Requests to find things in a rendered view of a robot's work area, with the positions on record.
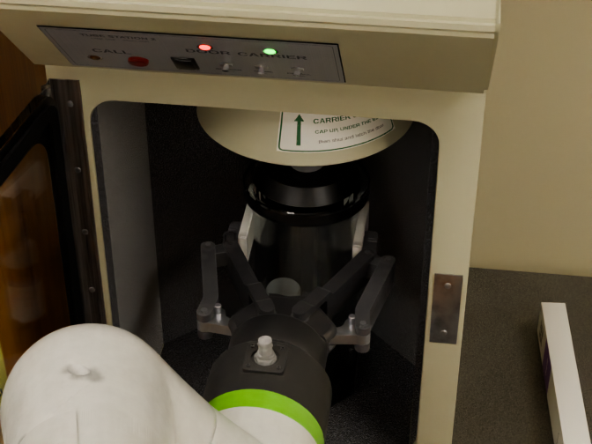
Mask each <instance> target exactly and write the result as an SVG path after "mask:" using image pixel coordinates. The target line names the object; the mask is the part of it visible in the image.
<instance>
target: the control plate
mask: <svg viewBox="0 0 592 444"><path fill-rule="evenodd" d="M38 27H39V29H40V30H41V31H42V32H43V33H44V34H45V35H46V36H47V37H48V39H49V40H50V41H51V42H52V43H53V44H54V45H55V46H56V47H57V48H58V50H59V51H60V52H61V53H62V54H63V55H64V56H65V57H66V58H67V59H68V60H69V62H70V63H71V64H72V65H78V66H92V67H106V68H119V69H133V70H160V71H173V72H187V73H201V74H214V75H228V76H242V77H255V78H282V79H296V80H309V81H322V82H337V83H346V81H345V76H344V68H343V64H342V59H341V55H340V50H339V46H338V44H335V43H320V42H305V41H278V40H264V39H249V38H234V37H220V36H206V35H192V34H177V33H149V32H135V31H121V30H106V29H92V28H77V27H63V26H38ZM198 44H207V45H211V46H213V49H211V50H203V49H200V48H198V47H197V46H196V45H198ZM263 48H274V49H276V50H277V51H278V53H277V54H266V53H263V52H262V49H263ZM88 55H97V56H102V57H103V59H102V60H93V59H90V58H88V57H87V56H88ZM132 56H138V57H143V58H146V59H148V60H149V64H148V65H147V66H144V67H138V66H134V65H131V64H129V63H128V58H129V57H132ZM170 56H172V57H186V58H194V59H195V60H196V63H197V65H198V66H199V68H200V70H184V69H177V68H176V66H175V65H174V63H173V61H172V60H171V58H170ZM219 63H231V64H232V66H233V67H229V71H228V72H224V71H222V69H223V67H221V66H220V65H219ZM260 64H261V65H265V66H268V69H267V70H264V74H258V69H256V68H255V65H260ZM292 67H299V68H303V69H304V71H302V72H301V73H300V76H299V77H295V76H294V75H293V73H294V71H292V70H291V68H292Z"/></svg>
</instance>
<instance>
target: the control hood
mask: <svg viewBox="0 0 592 444"><path fill-rule="evenodd" d="M38 26H63V27H77V28H92V29H106V30H121V31H135V32H149V33H177V34H192V35H206V36H220V37H234V38H249V39H264V40H278V41H305V42H320V43H335V44H338V46H339V50H340V55H341V59H342V64H343V68H344V76H345V81H346V83H337V82H322V81H309V80H296V79H282V78H258V79H272V80H285V81H300V82H313V83H326V84H340V85H366V86H380V87H394V88H408V89H421V90H434V91H449V92H462V93H484V90H488V88H489V84H490V79H491V75H492V66H493V62H494V57H495V53H496V48H497V44H498V39H499V36H500V0H0V31H1V32H2V33H3V34H4V35H5V36H6V37H7V38H8V39H9V40H10V41H11V42H12V43H13V44H14V45H15V46H16V47H17V48H18V49H19V50H20V51H21V52H23V53H24V54H25V55H26V56H27V57H28V58H29V59H30V60H31V61H32V62H33V63H34V64H42V65H55V66H69V67H83V68H96V69H110V70H133V69H119V68H106V67H92V66H78V65H72V64H71V63H70V62H69V60H68V59H67V58H66V57H65V56H64V55H63V54H62V53H61V52H60V51H59V50H58V48H57V47H56V46H55V45H54V44H53V43H52V42H51V41H50V40H49V39H48V37H47V36H46V35H45V34H44V33H43V32H42V31H41V30H40V29H39V27H38ZM136 71H150V72H164V73H177V74H191V75H205V76H218V77H232V78H255V77H242V76H228V75H214V74H201V73H187V72H173V71H160V70H136Z"/></svg>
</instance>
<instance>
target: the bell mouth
mask: <svg viewBox="0 0 592 444"><path fill-rule="evenodd" d="M196 112H197V117H198V121H199V122H200V124H201V126H202V127H203V129H204V131H205V132H206V133H207V134H208V135H209V136H210V137H211V138H212V139H214V140H215V141H216V142H217V143H219V144H221V145H222V146H224V147H225V148H227V149H229V150H230V151H232V152H236V153H238V154H240V155H242V156H245V157H248V158H251V159H256V160H259V161H263V162H267V163H272V164H278V165H285V166H296V167H317V166H328V165H335V164H341V163H346V162H350V161H354V160H357V159H363V158H365V157H368V156H370V155H373V154H375V153H377V152H380V151H382V150H384V149H386V148H387V147H389V146H391V145H392V144H393V143H395V142H396V141H397V140H399V139H400V138H401V137H402V136H403V135H404V134H405V133H406V132H407V130H408V129H409V128H410V126H411V124H412V122H413V121H406V120H393V119H380V118H367V117H354V116H341V115H315V114H302V113H289V112H276V111H262V110H250V109H237V108H223V107H199V106H197V108H196Z"/></svg>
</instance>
